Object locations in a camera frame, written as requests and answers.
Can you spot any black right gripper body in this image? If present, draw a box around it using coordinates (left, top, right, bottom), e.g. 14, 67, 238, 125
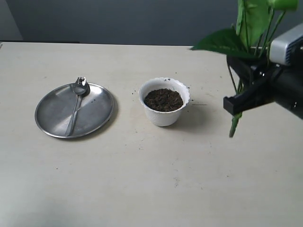
250, 63, 303, 118

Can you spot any artificial red flower stem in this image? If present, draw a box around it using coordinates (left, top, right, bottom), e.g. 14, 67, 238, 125
192, 0, 303, 137

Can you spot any white plastic flower pot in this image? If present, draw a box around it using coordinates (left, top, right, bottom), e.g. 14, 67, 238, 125
138, 77, 190, 127

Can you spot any steel spork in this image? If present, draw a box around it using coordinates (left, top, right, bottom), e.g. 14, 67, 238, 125
65, 77, 89, 136

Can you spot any dark brown potting soil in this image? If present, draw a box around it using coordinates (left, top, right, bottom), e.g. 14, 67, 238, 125
144, 88, 184, 112

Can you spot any round steel plate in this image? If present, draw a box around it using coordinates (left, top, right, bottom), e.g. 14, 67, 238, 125
35, 83, 115, 139

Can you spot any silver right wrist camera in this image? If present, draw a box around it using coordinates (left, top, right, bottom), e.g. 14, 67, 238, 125
269, 23, 303, 66

